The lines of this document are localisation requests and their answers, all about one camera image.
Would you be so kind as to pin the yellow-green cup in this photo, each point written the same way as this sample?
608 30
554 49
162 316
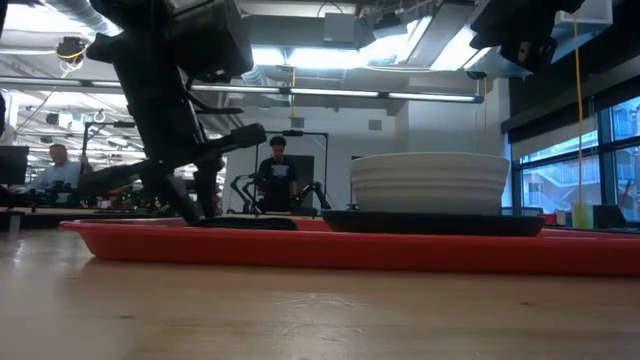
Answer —
582 216

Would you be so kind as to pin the white bowl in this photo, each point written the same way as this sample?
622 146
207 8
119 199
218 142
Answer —
430 185

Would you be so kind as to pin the dark blue plate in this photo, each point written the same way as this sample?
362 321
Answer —
425 225

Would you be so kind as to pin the red plastic tray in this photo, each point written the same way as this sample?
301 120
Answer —
300 250

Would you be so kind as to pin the black ceiling device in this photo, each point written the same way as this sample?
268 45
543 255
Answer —
71 49

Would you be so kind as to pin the window with dark frame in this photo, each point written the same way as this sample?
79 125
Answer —
555 185

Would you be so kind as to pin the person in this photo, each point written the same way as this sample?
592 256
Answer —
60 175
276 185

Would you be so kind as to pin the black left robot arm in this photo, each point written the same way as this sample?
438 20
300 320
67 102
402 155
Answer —
210 35

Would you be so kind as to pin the dark laptop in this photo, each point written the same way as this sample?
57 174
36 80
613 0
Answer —
610 217

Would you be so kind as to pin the black monitor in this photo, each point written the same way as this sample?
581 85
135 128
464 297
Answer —
14 165

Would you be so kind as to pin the black background robot arm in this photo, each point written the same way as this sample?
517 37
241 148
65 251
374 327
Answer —
245 192
314 192

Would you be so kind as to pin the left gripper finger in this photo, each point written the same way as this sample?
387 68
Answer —
172 195
209 190

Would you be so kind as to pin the grey ceiling box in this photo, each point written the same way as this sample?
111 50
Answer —
339 27

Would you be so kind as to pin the long ceiling light bar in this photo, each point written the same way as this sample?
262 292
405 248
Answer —
335 92

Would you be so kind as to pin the small white cup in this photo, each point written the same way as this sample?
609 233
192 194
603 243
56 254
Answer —
561 218

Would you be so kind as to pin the small red object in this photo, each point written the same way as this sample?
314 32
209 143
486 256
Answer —
550 219

